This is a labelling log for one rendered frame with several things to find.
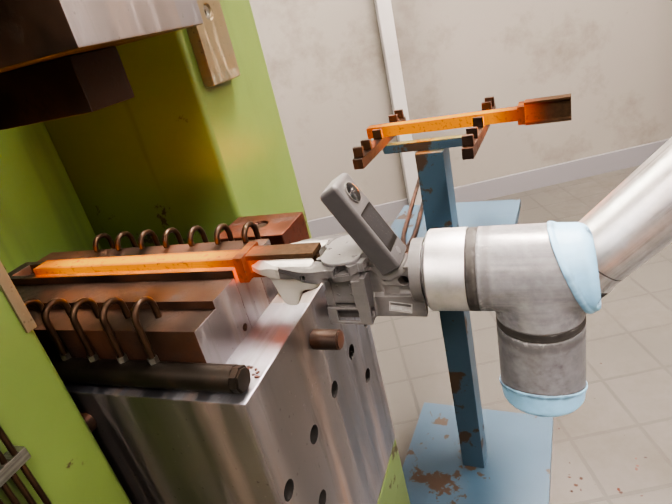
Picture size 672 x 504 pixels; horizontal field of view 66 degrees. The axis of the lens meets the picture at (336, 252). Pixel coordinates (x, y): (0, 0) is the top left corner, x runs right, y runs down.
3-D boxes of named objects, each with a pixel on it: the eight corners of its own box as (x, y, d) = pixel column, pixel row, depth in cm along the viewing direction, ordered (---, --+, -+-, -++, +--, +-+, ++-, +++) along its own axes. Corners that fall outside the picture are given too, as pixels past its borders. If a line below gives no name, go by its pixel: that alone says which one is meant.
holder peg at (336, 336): (346, 341, 69) (341, 325, 68) (339, 354, 66) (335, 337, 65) (318, 341, 70) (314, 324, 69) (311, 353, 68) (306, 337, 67)
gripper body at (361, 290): (324, 325, 60) (426, 327, 56) (307, 261, 56) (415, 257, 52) (344, 290, 66) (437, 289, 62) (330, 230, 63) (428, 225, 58)
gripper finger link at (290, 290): (253, 312, 63) (324, 310, 60) (239, 270, 60) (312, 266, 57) (263, 298, 65) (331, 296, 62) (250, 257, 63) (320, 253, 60)
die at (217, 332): (283, 285, 74) (267, 233, 71) (213, 379, 58) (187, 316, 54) (71, 291, 90) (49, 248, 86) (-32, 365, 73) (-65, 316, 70)
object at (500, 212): (521, 206, 128) (520, 198, 127) (503, 292, 96) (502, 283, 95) (405, 212, 141) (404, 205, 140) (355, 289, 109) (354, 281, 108)
